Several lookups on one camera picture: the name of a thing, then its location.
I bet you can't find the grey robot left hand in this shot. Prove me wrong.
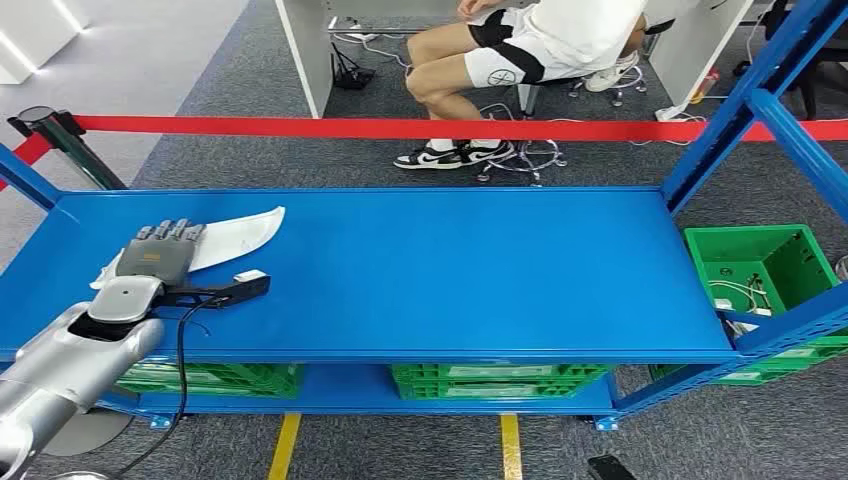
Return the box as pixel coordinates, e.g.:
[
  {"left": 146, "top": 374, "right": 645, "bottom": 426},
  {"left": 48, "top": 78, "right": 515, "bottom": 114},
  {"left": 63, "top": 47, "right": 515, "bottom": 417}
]
[{"left": 115, "top": 218, "right": 207, "bottom": 289}]

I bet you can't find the white curved plastic part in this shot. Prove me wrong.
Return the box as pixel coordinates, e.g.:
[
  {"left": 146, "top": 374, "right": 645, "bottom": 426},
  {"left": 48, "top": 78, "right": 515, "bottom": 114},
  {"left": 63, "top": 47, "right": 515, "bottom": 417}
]
[{"left": 89, "top": 205, "right": 287, "bottom": 291}]

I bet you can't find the blue metal shelf rack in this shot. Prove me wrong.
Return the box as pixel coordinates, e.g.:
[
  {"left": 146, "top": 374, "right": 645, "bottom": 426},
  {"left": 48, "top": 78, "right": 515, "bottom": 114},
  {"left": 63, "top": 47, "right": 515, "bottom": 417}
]
[{"left": 0, "top": 0, "right": 848, "bottom": 432}]

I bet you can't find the green plastic crate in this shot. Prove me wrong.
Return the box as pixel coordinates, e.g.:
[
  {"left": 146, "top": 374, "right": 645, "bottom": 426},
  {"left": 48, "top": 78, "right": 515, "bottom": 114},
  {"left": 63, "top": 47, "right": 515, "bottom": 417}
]
[
  {"left": 390, "top": 362, "right": 611, "bottom": 387},
  {"left": 683, "top": 225, "right": 848, "bottom": 364},
  {"left": 395, "top": 380, "right": 586, "bottom": 401},
  {"left": 132, "top": 361, "right": 305, "bottom": 389},
  {"left": 649, "top": 360, "right": 796, "bottom": 388},
  {"left": 115, "top": 376, "right": 301, "bottom": 400}
]

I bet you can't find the red barrier belt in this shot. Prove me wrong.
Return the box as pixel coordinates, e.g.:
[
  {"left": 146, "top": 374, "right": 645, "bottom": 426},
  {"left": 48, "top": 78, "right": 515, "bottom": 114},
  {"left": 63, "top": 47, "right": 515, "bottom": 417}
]
[
  {"left": 0, "top": 134, "right": 54, "bottom": 193},
  {"left": 71, "top": 113, "right": 848, "bottom": 144}
]

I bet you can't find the white desk panel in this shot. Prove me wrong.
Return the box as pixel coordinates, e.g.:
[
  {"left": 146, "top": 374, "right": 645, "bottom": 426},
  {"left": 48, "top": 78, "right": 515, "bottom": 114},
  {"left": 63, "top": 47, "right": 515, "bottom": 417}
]
[
  {"left": 274, "top": 0, "right": 336, "bottom": 119},
  {"left": 645, "top": 0, "right": 755, "bottom": 111}
]

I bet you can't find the white lit platform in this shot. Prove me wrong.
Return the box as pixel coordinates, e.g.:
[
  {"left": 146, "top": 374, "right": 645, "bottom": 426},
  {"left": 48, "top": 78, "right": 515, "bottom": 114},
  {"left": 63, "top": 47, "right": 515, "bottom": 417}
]
[{"left": 0, "top": 0, "right": 91, "bottom": 86}]

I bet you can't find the small black bag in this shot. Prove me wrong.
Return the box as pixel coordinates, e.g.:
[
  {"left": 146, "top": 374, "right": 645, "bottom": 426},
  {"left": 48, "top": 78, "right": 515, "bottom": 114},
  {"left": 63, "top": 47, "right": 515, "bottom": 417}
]
[{"left": 331, "top": 42, "right": 376, "bottom": 91}]

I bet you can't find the black round stool chrome base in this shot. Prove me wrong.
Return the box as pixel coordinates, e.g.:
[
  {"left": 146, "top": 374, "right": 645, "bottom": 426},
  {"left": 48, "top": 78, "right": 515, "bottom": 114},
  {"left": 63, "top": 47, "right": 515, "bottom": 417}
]
[{"left": 475, "top": 76, "right": 584, "bottom": 187}]

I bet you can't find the person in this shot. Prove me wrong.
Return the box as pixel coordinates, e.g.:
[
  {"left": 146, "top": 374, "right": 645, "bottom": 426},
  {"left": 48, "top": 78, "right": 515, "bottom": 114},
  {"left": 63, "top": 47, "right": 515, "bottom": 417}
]
[{"left": 392, "top": 0, "right": 677, "bottom": 171}]

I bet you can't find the chrome swivel chair base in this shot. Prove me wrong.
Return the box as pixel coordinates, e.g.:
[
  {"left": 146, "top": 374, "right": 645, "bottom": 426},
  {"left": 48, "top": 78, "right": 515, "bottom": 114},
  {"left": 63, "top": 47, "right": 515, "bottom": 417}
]
[{"left": 568, "top": 66, "right": 649, "bottom": 109}]

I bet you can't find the black office chair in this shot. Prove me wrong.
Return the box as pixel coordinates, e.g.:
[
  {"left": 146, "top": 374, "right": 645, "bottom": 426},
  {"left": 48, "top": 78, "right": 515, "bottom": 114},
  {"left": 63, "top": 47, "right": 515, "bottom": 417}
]
[{"left": 731, "top": 0, "right": 848, "bottom": 122}]

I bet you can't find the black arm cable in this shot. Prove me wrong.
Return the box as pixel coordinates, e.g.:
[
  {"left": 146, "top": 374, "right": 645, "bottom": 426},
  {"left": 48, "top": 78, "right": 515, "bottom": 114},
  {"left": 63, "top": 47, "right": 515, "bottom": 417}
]
[{"left": 109, "top": 296, "right": 230, "bottom": 480}]

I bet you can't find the dark metal stanchion post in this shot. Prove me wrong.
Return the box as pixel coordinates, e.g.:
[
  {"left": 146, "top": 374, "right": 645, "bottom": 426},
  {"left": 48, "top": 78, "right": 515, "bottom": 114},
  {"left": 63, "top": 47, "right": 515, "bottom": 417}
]
[{"left": 6, "top": 105, "right": 128, "bottom": 192}]

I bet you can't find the white cable bundle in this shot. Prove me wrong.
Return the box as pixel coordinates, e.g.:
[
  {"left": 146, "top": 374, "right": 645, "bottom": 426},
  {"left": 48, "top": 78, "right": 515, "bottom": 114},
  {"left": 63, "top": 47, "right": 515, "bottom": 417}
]
[{"left": 707, "top": 266, "right": 775, "bottom": 339}]

